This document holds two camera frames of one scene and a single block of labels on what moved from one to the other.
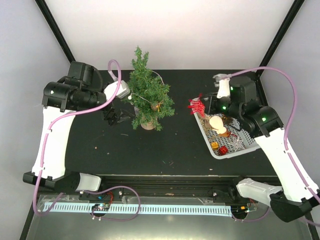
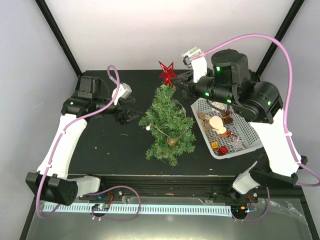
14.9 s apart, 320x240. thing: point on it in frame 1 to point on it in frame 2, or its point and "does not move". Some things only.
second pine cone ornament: [226, 120] does not move
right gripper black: [209, 107] to [189, 95]
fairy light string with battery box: [129, 96] to [148, 127]
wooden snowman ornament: [216, 123] does not move
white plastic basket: [223, 139] does not move
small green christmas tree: [147, 93] to [169, 125]
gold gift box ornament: [214, 145] does not move
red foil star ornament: [197, 106] to [169, 73]
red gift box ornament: [223, 150] does not move
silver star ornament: [237, 144] does not move
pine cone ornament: [156, 105] to [171, 143]
